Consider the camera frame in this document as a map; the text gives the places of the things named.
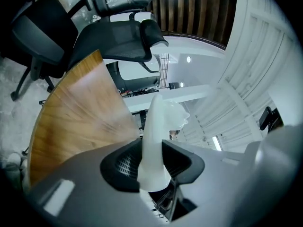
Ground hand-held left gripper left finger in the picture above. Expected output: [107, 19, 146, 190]
[23, 138, 167, 227]

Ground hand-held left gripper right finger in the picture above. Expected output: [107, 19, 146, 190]
[162, 124, 303, 227]

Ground white tube light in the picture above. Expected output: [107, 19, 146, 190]
[212, 135, 222, 151]

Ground person's white shoe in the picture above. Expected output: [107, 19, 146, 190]
[4, 151, 28, 175]

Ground grey rounded armchair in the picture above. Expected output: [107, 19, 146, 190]
[106, 60, 162, 93]

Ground black mesh office chair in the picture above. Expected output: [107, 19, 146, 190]
[68, 10, 170, 73]

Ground wire mesh panel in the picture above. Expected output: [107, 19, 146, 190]
[160, 53, 170, 87]

